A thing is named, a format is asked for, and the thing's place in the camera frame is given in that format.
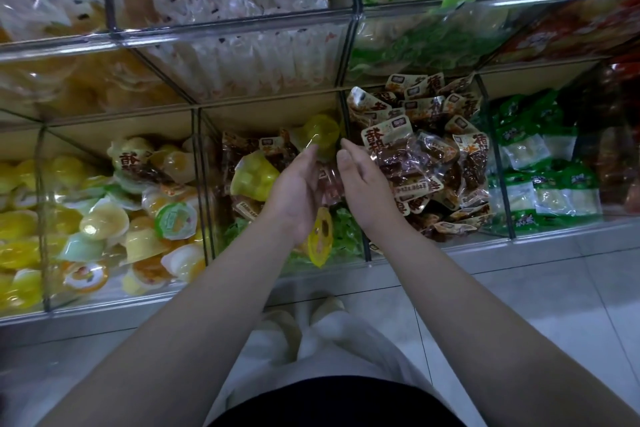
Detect pile of pastel jelly cups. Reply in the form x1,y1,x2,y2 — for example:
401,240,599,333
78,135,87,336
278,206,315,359
45,134,209,298

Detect person's left hand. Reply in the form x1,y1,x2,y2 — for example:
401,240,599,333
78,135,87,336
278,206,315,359
262,141,321,245

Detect pile of yellow jelly cups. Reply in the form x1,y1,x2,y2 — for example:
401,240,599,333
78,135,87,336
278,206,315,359
0,156,49,318

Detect person's right hand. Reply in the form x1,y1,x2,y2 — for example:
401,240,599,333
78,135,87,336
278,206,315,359
335,138,407,239

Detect person's left forearm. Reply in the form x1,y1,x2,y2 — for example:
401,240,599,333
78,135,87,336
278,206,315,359
40,226,306,427

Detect pile of brown snack packets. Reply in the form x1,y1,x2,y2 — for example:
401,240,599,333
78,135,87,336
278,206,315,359
345,71,493,241

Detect person's right forearm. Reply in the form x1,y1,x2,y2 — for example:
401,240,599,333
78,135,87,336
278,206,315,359
385,222,640,427

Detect pile of green bamboo packets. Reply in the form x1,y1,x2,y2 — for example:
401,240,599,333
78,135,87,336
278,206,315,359
485,89,606,238

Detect light grey shorts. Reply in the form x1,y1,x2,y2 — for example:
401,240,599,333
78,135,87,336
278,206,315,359
205,302,441,423

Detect black shirt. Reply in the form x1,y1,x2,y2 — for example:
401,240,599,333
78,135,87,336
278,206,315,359
210,374,466,427

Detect light shoe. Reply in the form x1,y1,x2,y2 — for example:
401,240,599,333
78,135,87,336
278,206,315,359
300,296,347,343
262,306,301,363

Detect pile of glossy red snacks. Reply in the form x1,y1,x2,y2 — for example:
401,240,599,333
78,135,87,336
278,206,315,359
600,51,640,218

